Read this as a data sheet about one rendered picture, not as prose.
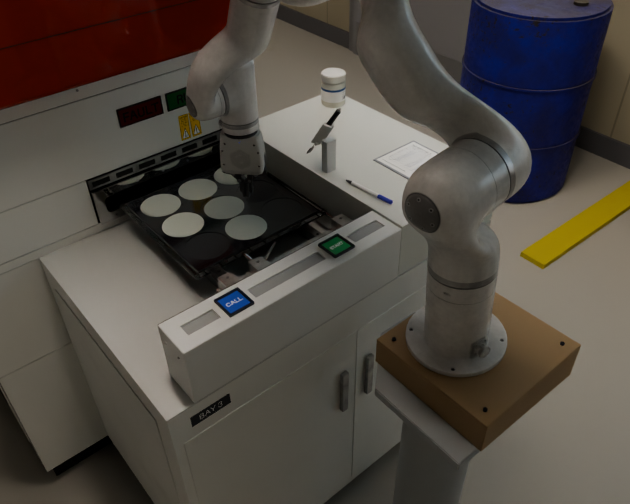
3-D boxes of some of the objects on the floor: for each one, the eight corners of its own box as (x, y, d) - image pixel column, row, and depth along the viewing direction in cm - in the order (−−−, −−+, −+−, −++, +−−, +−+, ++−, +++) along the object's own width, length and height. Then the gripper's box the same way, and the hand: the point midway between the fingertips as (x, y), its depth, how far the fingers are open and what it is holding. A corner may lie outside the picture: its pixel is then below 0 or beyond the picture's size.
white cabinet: (112, 450, 203) (38, 259, 151) (332, 314, 250) (333, 133, 199) (220, 611, 164) (169, 429, 113) (456, 414, 212) (496, 222, 160)
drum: (588, 173, 329) (643, -7, 270) (522, 220, 297) (568, 27, 239) (491, 133, 364) (522, -34, 306) (423, 171, 333) (443, -7, 275)
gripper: (276, 119, 140) (280, 187, 151) (212, 116, 142) (221, 184, 153) (269, 135, 134) (274, 205, 146) (203, 131, 136) (213, 201, 147)
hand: (246, 187), depth 148 cm, fingers closed
